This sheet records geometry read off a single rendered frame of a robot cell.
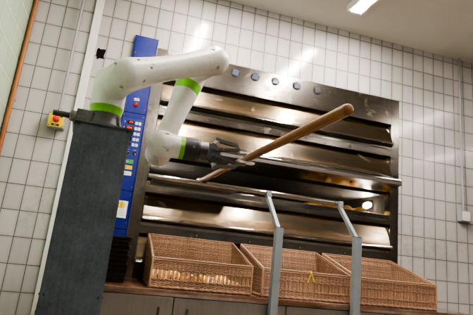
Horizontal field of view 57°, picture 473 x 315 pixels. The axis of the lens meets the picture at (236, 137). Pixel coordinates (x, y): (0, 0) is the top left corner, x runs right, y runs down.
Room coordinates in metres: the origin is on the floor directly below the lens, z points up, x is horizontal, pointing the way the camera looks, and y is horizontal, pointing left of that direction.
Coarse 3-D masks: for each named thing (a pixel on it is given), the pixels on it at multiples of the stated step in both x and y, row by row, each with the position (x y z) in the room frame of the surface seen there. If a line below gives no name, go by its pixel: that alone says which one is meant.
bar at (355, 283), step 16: (160, 176) 2.42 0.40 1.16; (256, 192) 2.57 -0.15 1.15; (272, 192) 2.59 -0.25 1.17; (272, 208) 2.50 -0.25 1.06; (272, 256) 2.39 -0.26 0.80; (352, 256) 2.52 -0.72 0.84; (272, 272) 2.37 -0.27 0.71; (352, 272) 2.51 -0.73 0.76; (272, 288) 2.37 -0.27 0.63; (352, 288) 2.51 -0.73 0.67; (272, 304) 2.37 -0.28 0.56; (352, 304) 2.50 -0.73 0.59
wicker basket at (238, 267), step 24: (168, 240) 2.78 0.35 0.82; (192, 240) 2.82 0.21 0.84; (216, 240) 2.86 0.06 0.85; (144, 264) 2.71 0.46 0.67; (168, 264) 2.33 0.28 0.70; (192, 264) 2.36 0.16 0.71; (216, 264) 2.39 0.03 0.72; (240, 264) 2.67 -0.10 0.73; (168, 288) 2.33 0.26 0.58; (192, 288) 2.36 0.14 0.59; (216, 288) 2.40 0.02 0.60; (240, 288) 2.43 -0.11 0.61
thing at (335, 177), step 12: (228, 156) 2.75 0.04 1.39; (240, 156) 2.77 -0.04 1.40; (240, 168) 2.96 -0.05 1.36; (252, 168) 2.94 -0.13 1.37; (264, 168) 2.92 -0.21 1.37; (276, 168) 2.91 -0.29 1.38; (288, 168) 2.89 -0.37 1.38; (300, 168) 2.88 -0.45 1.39; (312, 168) 2.90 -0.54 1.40; (312, 180) 3.11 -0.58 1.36; (324, 180) 3.09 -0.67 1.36; (336, 180) 3.07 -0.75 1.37; (348, 180) 3.05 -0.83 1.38; (360, 180) 3.03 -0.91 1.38; (372, 180) 3.02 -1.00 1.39; (384, 180) 3.05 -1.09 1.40
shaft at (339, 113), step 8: (344, 104) 0.97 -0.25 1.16; (328, 112) 1.04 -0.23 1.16; (336, 112) 0.99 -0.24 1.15; (344, 112) 0.97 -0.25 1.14; (352, 112) 0.97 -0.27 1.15; (320, 120) 1.07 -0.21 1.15; (328, 120) 1.04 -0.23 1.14; (336, 120) 1.02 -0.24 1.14; (304, 128) 1.17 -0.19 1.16; (312, 128) 1.13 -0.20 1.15; (320, 128) 1.11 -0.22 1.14; (288, 136) 1.28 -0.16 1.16; (296, 136) 1.24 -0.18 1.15; (272, 144) 1.41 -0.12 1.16; (280, 144) 1.36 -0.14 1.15; (256, 152) 1.57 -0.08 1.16; (264, 152) 1.51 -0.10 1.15; (248, 160) 1.70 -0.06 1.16; (208, 176) 2.36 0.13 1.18
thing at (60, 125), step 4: (48, 116) 2.54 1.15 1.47; (52, 116) 2.54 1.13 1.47; (48, 120) 2.54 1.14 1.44; (52, 120) 2.54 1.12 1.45; (60, 120) 2.55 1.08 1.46; (64, 120) 2.56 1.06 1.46; (48, 124) 2.54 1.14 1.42; (52, 124) 2.54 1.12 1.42; (56, 124) 2.55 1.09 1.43; (60, 124) 2.56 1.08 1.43; (64, 124) 2.58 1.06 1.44; (48, 128) 2.59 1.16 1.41; (52, 128) 2.58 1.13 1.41; (56, 128) 2.57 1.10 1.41; (60, 128) 2.56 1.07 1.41; (64, 128) 2.61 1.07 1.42
